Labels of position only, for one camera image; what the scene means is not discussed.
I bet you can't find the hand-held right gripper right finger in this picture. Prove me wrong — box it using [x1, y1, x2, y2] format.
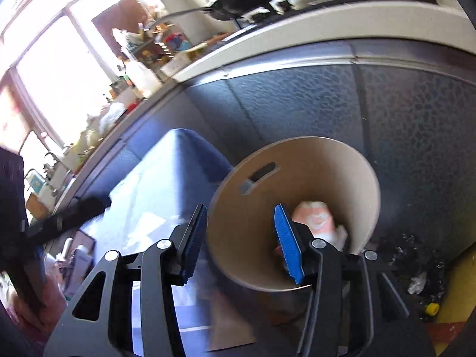
[273, 203, 436, 357]

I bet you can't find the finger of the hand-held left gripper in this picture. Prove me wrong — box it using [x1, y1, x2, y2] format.
[28, 197, 112, 246]

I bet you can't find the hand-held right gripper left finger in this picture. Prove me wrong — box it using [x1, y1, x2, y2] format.
[44, 204, 208, 357]

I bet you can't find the pink and white packet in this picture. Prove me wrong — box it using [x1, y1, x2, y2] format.
[292, 201, 348, 251]

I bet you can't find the beige round waste bin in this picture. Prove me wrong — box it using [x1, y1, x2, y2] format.
[206, 136, 381, 292]

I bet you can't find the blue printed tablecloth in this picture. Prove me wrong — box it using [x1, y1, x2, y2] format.
[80, 128, 313, 357]

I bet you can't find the translucent plastic bag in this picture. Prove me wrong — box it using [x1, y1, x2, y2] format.
[98, 102, 127, 134]

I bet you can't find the white crumpled paper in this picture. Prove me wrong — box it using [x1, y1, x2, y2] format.
[407, 272, 428, 294]

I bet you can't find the kitchen window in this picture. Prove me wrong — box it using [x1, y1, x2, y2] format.
[0, 0, 149, 149]

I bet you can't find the white plastic jug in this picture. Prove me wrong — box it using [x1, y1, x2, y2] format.
[126, 59, 162, 95]

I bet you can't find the dark kitchen cabinet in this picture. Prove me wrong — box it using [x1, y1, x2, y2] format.
[56, 41, 476, 268]

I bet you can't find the white patterned dish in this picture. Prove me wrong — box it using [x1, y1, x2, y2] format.
[160, 50, 194, 77]

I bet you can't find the black gas stove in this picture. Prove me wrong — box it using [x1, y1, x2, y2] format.
[234, 0, 437, 30]

